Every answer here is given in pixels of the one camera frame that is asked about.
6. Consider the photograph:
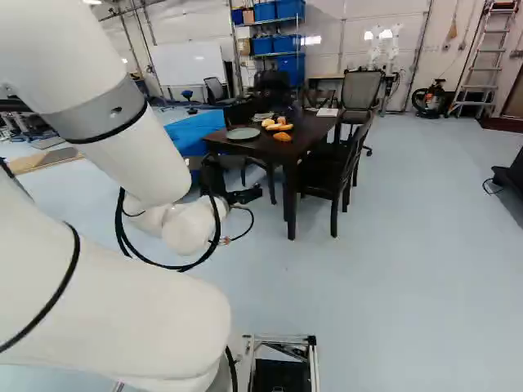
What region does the black plate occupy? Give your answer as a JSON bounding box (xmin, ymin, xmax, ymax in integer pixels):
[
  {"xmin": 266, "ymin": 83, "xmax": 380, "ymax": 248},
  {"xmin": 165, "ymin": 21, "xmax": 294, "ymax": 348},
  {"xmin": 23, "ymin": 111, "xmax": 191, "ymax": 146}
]
[{"xmin": 260, "ymin": 117, "xmax": 296, "ymax": 132}]

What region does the dark wooden chair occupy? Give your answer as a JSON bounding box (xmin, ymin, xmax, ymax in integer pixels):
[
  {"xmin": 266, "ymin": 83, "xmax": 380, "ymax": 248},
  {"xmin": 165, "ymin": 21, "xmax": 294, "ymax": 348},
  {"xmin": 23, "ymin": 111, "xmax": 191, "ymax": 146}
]
[
  {"xmin": 299, "ymin": 122, "xmax": 369, "ymax": 238},
  {"xmin": 322, "ymin": 109, "xmax": 376, "ymax": 189}
]

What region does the mesh office chair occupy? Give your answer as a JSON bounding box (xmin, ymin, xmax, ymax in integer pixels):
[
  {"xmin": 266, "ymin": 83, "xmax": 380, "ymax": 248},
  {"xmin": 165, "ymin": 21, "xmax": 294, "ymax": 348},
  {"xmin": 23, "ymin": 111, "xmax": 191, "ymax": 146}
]
[{"xmin": 337, "ymin": 69, "xmax": 386, "ymax": 158}]

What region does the black backpack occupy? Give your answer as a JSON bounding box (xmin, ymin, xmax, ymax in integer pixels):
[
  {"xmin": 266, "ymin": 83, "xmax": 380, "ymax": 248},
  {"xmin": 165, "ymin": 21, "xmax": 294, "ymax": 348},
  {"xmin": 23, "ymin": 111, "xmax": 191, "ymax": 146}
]
[{"xmin": 253, "ymin": 69, "xmax": 293, "ymax": 112}]

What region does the green plate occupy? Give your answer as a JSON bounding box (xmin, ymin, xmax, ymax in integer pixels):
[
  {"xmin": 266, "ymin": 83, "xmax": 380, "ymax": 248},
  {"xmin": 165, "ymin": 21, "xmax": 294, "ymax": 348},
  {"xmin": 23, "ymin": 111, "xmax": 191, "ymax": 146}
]
[{"xmin": 226, "ymin": 127, "xmax": 262, "ymax": 142}]

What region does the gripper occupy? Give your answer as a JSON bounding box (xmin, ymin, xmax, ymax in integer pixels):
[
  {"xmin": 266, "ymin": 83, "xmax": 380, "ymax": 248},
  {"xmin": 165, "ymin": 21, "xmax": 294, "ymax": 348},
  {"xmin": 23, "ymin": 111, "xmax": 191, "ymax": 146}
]
[{"xmin": 230, "ymin": 185, "xmax": 263, "ymax": 206}]

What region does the dark wooden table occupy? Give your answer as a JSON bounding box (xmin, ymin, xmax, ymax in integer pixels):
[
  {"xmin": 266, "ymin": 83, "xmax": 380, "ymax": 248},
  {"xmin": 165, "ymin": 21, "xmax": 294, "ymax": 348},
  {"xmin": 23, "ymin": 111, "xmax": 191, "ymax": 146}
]
[{"xmin": 203, "ymin": 106, "xmax": 342, "ymax": 241}]

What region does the blue sofa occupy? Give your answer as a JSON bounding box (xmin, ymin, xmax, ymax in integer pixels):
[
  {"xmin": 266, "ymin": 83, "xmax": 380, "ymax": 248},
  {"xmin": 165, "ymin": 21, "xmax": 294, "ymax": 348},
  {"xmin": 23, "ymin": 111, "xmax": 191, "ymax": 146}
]
[{"xmin": 163, "ymin": 109, "xmax": 228, "ymax": 158}]

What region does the white robot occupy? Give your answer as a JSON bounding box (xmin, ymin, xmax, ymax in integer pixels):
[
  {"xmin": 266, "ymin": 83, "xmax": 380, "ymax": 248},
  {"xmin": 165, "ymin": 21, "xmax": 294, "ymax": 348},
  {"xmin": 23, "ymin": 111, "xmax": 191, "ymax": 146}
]
[{"xmin": 362, "ymin": 22, "xmax": 406, "ymax": 116}]

